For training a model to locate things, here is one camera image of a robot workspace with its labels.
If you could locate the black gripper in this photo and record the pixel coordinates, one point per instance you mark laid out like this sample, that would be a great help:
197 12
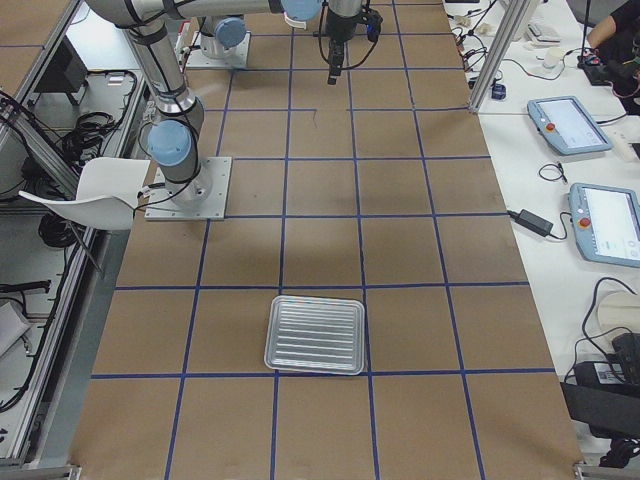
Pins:
340 27

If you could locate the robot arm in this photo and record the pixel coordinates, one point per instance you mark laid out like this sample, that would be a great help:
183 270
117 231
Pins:
143 21
223 44

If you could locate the silver ribbed metal tray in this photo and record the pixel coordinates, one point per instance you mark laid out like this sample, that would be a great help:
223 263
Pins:
316 335

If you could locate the blue teach pendant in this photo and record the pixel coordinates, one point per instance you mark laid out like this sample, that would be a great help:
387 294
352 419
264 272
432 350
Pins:
605 223
567 126

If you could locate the black power adapter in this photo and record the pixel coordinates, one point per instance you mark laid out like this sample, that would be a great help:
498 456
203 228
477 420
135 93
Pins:
531 222

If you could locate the white plastic chair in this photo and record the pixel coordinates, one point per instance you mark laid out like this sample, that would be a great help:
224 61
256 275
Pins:
106 194

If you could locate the white curved plastic bracket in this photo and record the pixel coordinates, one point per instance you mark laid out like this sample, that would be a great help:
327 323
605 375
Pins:
293 23

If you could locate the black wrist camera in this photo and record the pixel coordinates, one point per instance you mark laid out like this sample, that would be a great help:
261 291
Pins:
372 20

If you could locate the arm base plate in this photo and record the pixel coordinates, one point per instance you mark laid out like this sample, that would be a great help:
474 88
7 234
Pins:
208 53
204 198

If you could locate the aluminium frame post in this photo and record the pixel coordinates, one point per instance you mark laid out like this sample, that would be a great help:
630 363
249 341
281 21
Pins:
512 19

